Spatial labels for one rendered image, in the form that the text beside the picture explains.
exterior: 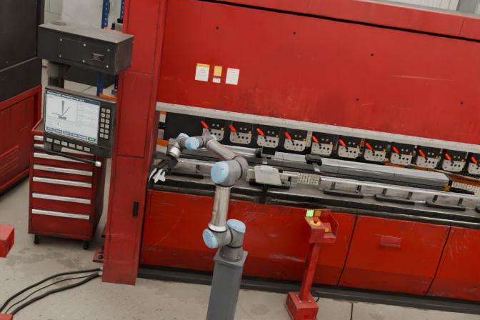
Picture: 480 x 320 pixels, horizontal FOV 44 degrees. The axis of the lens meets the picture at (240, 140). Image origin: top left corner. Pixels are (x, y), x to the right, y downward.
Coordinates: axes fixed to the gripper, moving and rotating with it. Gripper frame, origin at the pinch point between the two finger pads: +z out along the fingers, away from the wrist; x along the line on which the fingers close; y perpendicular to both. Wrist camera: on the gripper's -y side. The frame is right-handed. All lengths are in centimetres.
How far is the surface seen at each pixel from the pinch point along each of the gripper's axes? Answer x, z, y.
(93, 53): 7, -35, -74
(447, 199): -64, -124, 187
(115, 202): 69, 10, 25
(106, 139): 12.6, -3.2, -34.1
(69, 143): 33, 8, -43
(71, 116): 27, -4, -55
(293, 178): 4, -74, 102
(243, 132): 17, -76, 50
